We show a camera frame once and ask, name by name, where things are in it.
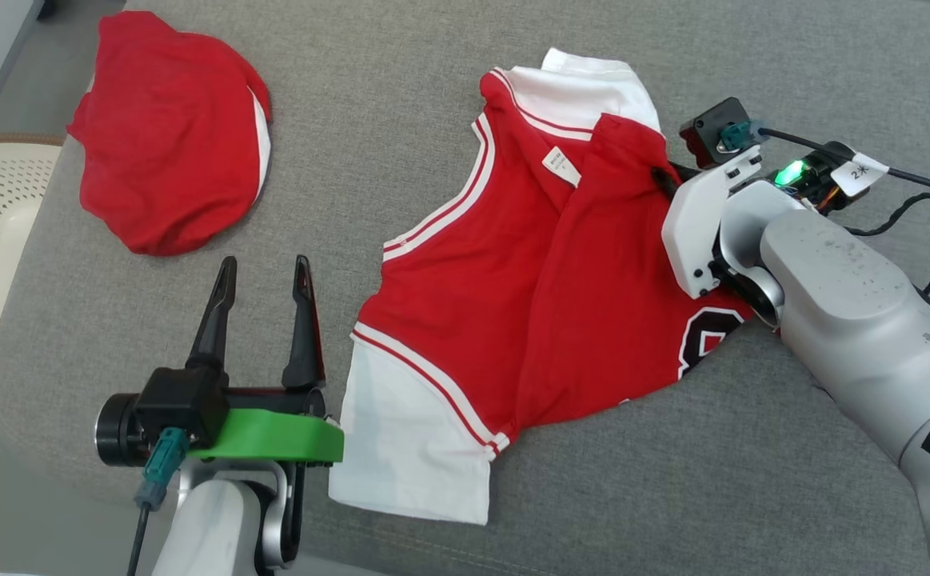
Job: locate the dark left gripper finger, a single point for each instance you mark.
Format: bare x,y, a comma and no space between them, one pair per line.
303,336
213,328

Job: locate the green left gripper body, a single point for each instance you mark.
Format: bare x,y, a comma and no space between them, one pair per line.
273,436

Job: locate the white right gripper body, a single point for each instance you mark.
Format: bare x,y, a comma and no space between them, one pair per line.
692,232

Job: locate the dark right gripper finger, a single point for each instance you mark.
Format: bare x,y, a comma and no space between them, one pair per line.
671,179

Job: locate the red white numbered jersey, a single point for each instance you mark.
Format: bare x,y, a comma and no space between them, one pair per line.
512,304

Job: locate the red shorts white trim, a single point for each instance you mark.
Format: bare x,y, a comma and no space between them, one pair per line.
169,136

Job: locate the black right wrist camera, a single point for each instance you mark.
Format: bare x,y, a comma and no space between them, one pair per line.
708,132

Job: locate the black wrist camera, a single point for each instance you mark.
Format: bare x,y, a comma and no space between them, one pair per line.
177,404
708,132

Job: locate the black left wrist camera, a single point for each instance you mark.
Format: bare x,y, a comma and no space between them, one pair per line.
177,404

